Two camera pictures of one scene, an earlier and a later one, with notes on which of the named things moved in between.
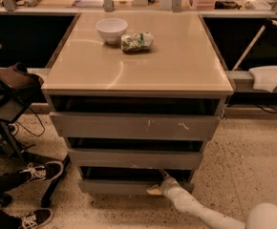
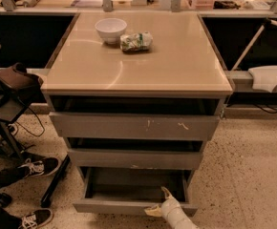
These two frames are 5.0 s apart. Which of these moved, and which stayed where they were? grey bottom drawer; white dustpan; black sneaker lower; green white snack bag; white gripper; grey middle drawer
Moved: grey bottom drawer; white gripper
Stayed: white dustpan; green white snack bag; grey middle drawer; black sneaker lower
